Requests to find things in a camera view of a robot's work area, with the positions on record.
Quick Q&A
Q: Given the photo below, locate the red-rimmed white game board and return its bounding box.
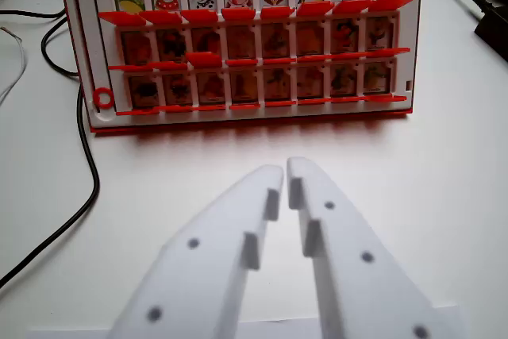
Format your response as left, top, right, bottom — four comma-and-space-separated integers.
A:
56, 0, 425, 137

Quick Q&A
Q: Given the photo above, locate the black power adapter box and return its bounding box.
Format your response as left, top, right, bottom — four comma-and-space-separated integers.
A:
473, 0, 508, 55

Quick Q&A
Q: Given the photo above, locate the thin white wire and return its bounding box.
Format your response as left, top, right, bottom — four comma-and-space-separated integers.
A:
0, 25, 28, 104

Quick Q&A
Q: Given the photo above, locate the long black cable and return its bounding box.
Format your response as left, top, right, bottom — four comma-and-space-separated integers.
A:
0, 83, 101, 291

